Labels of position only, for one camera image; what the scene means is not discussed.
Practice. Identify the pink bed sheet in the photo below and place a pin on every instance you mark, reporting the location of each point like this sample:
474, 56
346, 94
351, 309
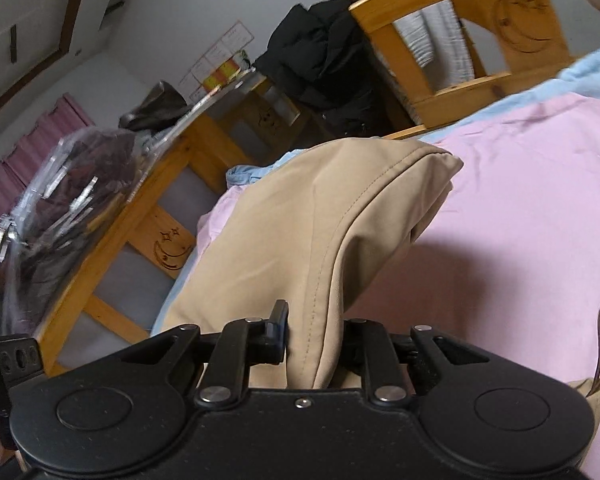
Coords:
520, 219

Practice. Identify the clear plastic bag with clothes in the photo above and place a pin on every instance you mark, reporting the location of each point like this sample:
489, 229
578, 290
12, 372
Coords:
83, 182

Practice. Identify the tan large garment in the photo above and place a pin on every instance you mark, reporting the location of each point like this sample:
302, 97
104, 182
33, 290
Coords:
320, 244

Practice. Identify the wooden side desk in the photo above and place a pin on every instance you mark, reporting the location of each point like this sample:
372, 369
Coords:
201, 142

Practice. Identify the dark brown bag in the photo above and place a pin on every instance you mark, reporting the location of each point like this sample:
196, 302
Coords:
161, 109

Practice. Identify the wall calendar poster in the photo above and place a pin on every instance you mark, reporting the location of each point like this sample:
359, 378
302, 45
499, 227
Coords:
218, 65

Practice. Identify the black jacket on bedframe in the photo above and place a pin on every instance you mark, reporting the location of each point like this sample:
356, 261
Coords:
320, 57

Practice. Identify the white grey knitted blanket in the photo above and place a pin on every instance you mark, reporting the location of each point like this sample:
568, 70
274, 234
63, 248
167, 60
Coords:
435, 38

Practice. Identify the wooden bed headboard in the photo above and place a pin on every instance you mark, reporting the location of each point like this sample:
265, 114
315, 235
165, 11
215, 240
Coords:
513, 45

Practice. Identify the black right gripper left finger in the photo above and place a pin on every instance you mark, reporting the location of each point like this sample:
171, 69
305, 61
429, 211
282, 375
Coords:
230, 354

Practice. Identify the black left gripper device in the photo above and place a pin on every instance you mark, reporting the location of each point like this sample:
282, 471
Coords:
20, 361

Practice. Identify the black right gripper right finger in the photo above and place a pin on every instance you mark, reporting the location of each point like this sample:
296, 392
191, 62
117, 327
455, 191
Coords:
367, 351

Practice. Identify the pink curtain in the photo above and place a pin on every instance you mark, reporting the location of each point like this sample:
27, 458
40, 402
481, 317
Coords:
19, 167

